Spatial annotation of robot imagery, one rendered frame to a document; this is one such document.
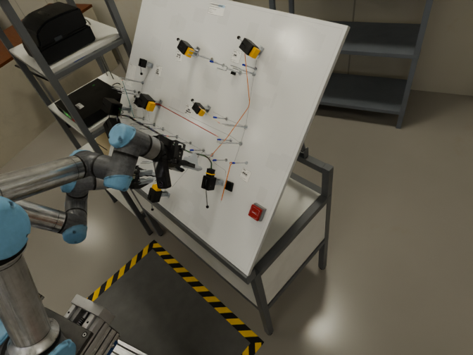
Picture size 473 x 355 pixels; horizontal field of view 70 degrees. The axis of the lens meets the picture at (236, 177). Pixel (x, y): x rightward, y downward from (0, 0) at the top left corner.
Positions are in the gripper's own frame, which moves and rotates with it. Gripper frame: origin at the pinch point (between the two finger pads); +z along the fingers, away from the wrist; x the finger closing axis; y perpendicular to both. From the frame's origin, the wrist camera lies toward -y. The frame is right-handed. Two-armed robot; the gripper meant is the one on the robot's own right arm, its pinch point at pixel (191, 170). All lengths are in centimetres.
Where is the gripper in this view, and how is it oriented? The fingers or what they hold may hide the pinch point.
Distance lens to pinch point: 128.2
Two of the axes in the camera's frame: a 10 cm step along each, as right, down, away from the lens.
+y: 0.9, -9.7, 2.2
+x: -8.5, 0.4, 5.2
